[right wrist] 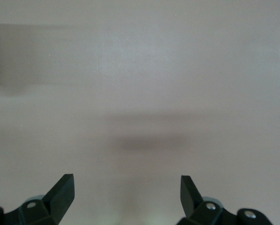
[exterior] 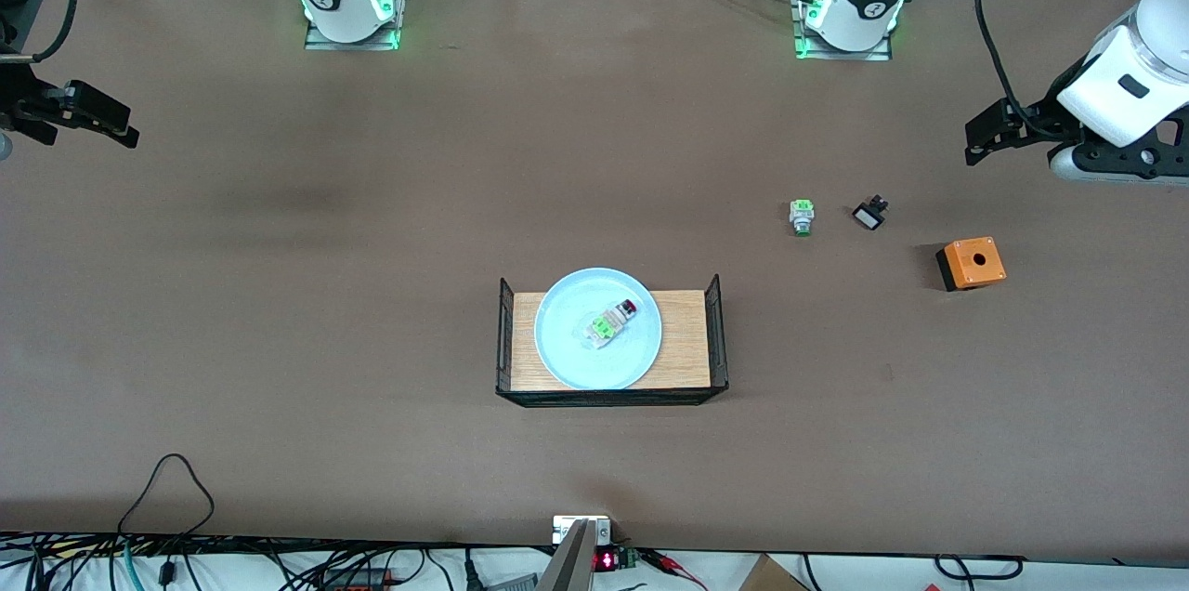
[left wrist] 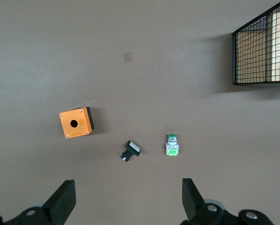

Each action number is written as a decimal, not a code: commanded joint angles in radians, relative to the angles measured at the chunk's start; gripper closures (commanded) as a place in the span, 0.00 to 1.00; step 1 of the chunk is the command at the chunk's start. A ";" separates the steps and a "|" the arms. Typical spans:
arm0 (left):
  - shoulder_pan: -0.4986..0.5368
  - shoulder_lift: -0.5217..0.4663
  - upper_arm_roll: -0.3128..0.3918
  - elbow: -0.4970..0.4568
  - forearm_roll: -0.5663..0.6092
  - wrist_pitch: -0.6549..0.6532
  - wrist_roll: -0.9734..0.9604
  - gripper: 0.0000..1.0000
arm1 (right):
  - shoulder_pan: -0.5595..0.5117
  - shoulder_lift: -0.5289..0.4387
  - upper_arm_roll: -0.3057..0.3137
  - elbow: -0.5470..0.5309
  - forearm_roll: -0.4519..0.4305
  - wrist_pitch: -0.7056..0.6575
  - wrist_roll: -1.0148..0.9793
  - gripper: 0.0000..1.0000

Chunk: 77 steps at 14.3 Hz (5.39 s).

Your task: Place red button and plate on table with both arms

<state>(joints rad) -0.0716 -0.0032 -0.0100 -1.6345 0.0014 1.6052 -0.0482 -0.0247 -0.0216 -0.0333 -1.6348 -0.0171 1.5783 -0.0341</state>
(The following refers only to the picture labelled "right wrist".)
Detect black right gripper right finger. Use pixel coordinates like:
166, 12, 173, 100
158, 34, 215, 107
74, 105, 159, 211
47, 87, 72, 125
176, 175, 272, 225

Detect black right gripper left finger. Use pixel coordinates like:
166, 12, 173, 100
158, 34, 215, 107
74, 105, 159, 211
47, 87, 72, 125
0, 173, 75, 225

